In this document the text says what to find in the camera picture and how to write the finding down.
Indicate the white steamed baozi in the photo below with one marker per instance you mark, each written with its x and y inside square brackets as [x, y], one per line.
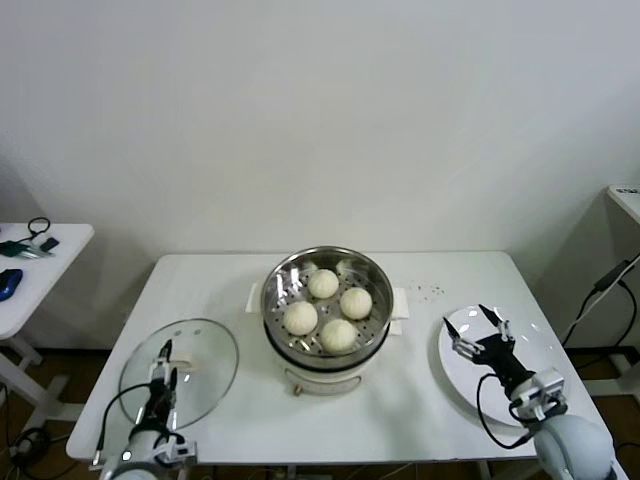
[323, 283]
[301, 318]
[356, 303]
[338, 336]

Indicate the round glass pot lid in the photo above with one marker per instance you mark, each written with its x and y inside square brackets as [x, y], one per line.
[210, 350]

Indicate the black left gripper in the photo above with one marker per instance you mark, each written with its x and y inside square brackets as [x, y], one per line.
[156, 407]

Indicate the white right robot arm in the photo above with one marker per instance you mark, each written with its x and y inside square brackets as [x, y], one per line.
[575, 450]

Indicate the stainless steel steamer basket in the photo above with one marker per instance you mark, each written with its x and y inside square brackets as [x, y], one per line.
[280, 300]

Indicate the blue computer mouse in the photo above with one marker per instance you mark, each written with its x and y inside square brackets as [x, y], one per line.
[11, 283]

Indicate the white side table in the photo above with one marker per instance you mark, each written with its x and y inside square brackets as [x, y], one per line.
[45, 295]

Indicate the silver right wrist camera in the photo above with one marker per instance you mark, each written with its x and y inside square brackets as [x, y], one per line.
[542, 392]

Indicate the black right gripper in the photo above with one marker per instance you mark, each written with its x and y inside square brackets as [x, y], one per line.
[500, 360]

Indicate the white electric cooker base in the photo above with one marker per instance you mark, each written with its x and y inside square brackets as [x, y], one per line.
[325, 372]

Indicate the white cabinet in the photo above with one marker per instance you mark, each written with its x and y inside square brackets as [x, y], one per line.
[625, 210]

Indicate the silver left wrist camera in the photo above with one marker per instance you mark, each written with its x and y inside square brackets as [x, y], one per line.
[177, 448]

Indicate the white metal floor frame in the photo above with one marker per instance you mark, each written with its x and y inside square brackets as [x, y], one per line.
[607, 370]

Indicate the small black device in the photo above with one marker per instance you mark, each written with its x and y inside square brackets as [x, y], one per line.
[51, 243]

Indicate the green tool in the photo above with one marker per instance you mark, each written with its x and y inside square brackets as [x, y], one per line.
[12, 247]

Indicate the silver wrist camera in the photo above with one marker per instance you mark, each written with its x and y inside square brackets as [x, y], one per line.
[177, 448]
[542, 392]

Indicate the white round plate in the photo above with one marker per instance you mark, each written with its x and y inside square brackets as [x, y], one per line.
[465, 385]

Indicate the small scattered crumbs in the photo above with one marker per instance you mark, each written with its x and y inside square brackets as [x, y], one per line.
[425, 291]

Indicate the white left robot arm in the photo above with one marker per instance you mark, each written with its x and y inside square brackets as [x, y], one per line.
[135, 455]

